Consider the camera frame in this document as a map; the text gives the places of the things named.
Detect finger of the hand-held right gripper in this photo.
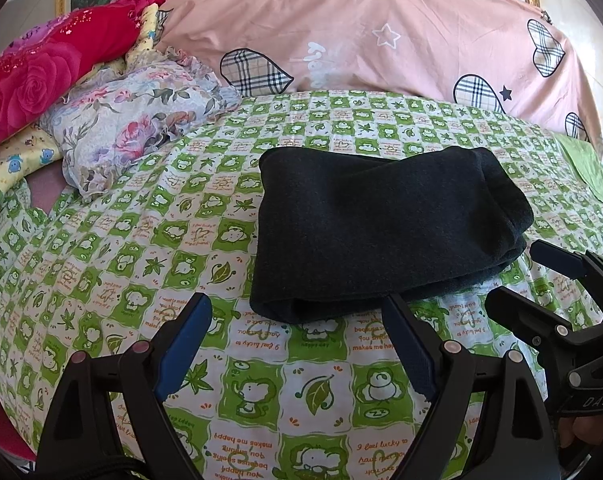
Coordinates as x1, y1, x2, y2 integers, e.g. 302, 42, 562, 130
485, 286, 603, 358
529, 239, 603, 294

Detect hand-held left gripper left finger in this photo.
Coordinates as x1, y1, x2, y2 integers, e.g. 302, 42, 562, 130
34, 292, 214, 480

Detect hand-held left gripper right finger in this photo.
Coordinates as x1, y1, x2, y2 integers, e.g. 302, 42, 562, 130
381, 293, 563, 480

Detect black pants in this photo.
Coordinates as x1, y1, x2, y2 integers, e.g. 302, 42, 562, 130
249, 146, 535, 325

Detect person's right hand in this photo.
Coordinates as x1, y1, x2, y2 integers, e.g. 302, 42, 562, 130
558, 409, 603, 455

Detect light green cloth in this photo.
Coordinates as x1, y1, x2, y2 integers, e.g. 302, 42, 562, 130
551, 132, 603, 213

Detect green checkered cartoon bedsheet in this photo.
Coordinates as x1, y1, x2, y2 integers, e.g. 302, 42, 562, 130
0, 89, 603, 480

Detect mauve mattress cover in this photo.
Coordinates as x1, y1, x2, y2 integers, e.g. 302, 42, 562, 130
26, 162, 80, 213

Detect floral ruffled pillow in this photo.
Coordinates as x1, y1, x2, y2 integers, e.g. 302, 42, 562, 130
42, 47, 242, 203

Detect yellow cartoon print pillow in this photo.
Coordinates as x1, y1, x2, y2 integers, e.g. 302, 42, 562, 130
0, 2, 163, 227

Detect pink quilt with plaid hearts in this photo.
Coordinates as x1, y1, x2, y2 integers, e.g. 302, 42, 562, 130
156, 0, 603, 156

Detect red rose print pillow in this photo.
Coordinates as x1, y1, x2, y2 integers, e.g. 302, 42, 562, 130
0, 0, 168, 157

